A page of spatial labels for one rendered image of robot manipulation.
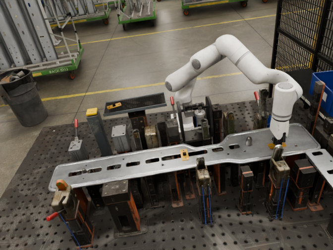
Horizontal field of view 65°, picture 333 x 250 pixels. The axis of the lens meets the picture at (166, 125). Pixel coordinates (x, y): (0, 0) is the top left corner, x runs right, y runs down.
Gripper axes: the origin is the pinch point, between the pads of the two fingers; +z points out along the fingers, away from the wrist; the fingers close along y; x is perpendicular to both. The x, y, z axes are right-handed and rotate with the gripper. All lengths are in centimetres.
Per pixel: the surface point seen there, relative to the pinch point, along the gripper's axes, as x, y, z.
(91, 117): -96, -35, -11
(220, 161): -30.1, 3.7, 3.1
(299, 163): 5.5, 12.3, 4.8
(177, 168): -52, 3, 3
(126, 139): -76, -17, -5
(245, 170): -20.5, 11.8, 3.8
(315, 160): 12.0, 13.6, 2.9
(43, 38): -247, -400, 31
